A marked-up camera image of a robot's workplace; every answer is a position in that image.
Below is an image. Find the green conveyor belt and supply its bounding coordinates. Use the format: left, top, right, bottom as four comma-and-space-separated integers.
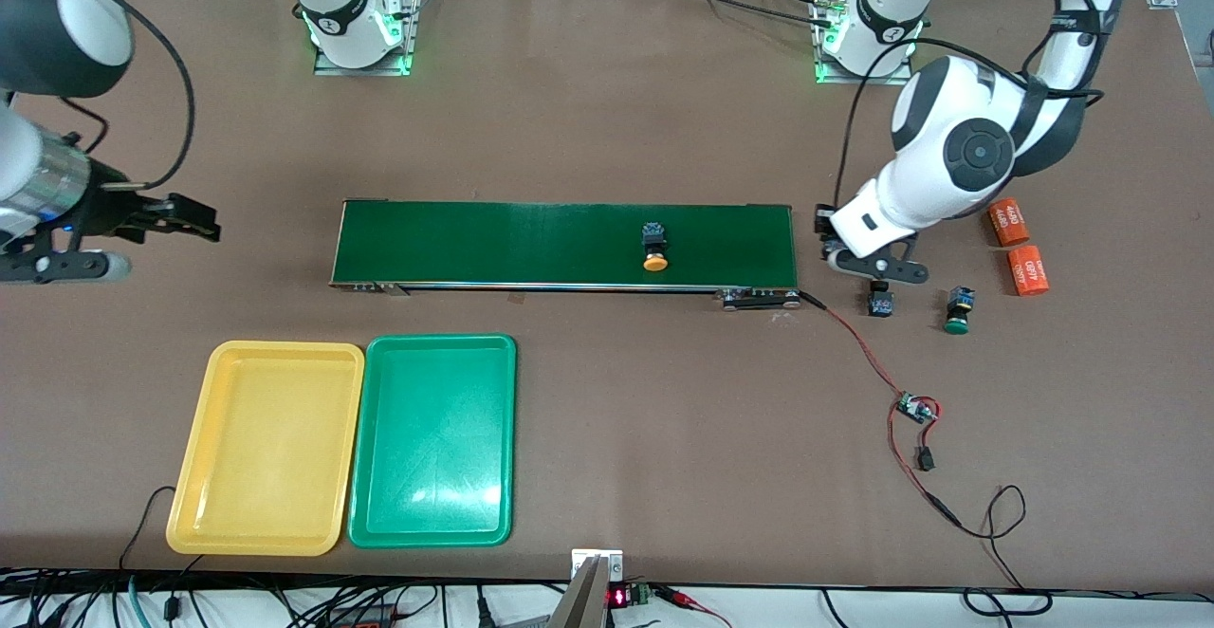
329, 199, 803, 312

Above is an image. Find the green pushbutton blue block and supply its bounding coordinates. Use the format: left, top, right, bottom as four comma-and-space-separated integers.
943, 286, 977, 337

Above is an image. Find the orange cylinder marked 4680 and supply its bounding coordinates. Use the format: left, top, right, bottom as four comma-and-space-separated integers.
1005, 246, 1051, 298
988, 197, 1032, 249

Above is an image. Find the red black power wire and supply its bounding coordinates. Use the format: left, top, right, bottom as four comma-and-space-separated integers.
888, 408, 964, 528

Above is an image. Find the thin black table cable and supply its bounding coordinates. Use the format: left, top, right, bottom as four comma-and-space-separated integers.
118, 486, 205, 577

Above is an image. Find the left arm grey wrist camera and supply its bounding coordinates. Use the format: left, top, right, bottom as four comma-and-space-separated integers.
823, 237, 929, 286

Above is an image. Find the red clip lead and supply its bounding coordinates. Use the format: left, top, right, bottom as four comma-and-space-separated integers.
653, 584, 733, 628

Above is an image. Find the green plastic tray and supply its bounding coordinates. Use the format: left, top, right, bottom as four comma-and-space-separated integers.
347, 334, 518, 549

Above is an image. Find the silver bracket plate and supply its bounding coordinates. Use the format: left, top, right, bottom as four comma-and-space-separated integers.
572, 549, 624, 582

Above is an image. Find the yellow plastic tray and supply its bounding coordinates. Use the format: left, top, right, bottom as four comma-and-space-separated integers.
166, 341, 366, 557

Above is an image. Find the grey metal bar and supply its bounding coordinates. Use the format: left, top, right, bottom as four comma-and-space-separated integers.
548, 556, 610, 628

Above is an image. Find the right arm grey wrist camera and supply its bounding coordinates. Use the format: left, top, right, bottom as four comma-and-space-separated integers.
0, 247, 133, 286

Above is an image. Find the small black circuit board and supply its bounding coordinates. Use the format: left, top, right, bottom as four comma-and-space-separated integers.
895, 391, 941, 426

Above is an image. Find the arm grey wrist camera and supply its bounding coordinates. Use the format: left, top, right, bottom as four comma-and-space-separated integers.
0, 247, 133, 286
823, 237, 929, 286

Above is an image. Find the tangled black cable bundle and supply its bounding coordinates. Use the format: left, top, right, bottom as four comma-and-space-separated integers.
0, 566, 570, 628

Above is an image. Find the thin black looped cable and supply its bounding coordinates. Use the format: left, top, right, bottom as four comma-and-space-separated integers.
958, 484, 1054, 618

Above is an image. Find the yellow mushroom pushbutton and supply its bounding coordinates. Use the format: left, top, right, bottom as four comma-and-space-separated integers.
642, 221, 671, 274

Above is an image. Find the red black conveyor wire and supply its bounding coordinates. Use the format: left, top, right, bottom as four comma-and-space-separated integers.
797, 290, 908, 401

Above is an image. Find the black inline switch red lead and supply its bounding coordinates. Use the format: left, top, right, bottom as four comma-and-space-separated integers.
912, 412, 943, 473

